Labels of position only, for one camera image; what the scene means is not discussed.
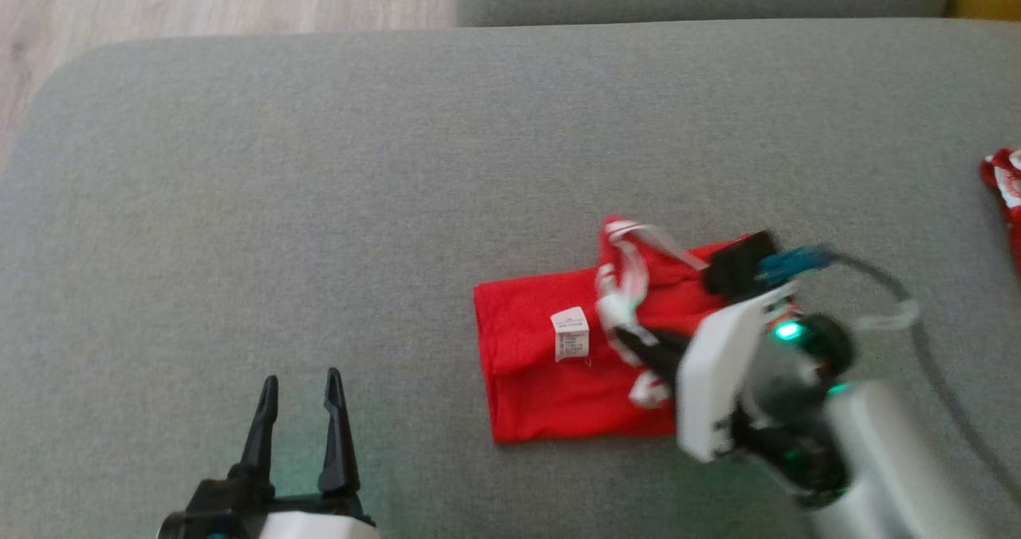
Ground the red shorts white stripe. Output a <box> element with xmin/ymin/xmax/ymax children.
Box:
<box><xmin>979</xmin><ymin>148</ymin><xmax>1021</xmax><ymax>278</ymax></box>

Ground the red jersey shirt white trim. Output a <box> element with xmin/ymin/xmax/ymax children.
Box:
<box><xmin>473</xmin><ymin>215</ymin><xmax>800</xmax><ymax>445</ymax></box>

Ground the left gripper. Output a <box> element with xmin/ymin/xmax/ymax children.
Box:
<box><xmin>156</xmin><ymin>368</ymin><xmax>380</xmax><ymax>539</ymax></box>

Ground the right arm white cable clip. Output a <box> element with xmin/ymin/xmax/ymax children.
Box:
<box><xmin>855</xmin><ymin>298</ymin><xmax>920</xmax><ymax>334</ymax></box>

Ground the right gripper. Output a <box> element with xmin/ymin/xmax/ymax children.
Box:
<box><xmin>612</xmin><ymin>283</ymin><xmax>799</xmax><ymax>465</ymax></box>

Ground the grey fabric sofa seat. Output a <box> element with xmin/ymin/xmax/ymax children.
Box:
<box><xmin>0</xmin><ymin>18</ymin><xmax>1021</xmax><ymax>539</ymax></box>

